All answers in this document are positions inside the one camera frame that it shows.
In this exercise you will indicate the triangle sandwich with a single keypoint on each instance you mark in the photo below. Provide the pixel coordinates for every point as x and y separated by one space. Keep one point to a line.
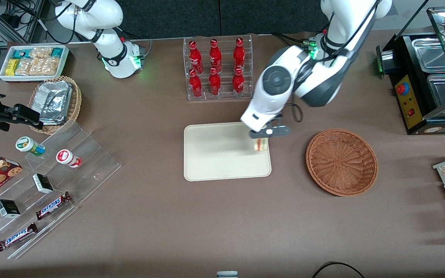
261 145

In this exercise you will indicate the light wicker basket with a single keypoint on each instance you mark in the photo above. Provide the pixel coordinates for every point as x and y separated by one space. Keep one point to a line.
75 104

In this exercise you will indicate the teal snack packet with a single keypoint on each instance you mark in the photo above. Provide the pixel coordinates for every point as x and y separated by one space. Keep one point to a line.
56 52
19 53

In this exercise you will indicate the small grey white object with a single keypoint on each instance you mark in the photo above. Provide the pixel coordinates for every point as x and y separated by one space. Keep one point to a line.
227 274

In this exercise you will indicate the cream plastic tray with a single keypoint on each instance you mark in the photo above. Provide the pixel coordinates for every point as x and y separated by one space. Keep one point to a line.
222 154

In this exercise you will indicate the clear acrylic bottle rack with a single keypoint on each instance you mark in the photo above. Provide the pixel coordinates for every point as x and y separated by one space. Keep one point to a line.
226 83

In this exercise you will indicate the round brown wicker basket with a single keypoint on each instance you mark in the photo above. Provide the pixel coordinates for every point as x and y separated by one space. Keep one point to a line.
342 162

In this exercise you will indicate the clear bag of nuts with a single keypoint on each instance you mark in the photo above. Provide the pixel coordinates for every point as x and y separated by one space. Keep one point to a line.
41 52
45 66
23 66

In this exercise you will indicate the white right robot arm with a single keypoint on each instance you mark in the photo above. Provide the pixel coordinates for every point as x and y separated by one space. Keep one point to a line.
110 46

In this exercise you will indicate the red lid yogurt cup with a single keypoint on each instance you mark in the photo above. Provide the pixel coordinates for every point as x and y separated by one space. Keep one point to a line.
66 157

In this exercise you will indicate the silver foil packages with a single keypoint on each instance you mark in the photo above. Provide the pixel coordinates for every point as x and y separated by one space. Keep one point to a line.
54 100

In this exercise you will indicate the clear acrylic step display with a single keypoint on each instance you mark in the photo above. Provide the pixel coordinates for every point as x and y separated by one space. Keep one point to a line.
91 162

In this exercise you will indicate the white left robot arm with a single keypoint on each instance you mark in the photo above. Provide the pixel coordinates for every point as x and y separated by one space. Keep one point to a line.
276 88

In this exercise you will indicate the red cola bottle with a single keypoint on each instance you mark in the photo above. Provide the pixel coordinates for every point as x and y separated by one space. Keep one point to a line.
215 56
214 84
195 85
238 83
195 58
239 54

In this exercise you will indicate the yellow snack packet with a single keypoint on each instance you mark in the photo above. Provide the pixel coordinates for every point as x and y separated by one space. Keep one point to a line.
12 66

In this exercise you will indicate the white rectangular snack bin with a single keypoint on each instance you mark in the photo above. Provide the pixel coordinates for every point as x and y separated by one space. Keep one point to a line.
4 77

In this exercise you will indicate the black hot food case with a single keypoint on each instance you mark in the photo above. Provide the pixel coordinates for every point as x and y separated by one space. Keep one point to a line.
411 112

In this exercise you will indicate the small black box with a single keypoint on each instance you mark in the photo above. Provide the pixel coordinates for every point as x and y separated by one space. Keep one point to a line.
8 208
43 183

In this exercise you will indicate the aluminium frame shelf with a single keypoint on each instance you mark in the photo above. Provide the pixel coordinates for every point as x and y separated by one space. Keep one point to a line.
33 23

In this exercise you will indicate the green lid yogurt cup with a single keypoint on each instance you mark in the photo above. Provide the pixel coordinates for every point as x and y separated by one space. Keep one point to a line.
27 144

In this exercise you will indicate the snickers bar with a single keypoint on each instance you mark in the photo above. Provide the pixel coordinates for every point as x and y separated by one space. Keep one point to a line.
52 205
16 236

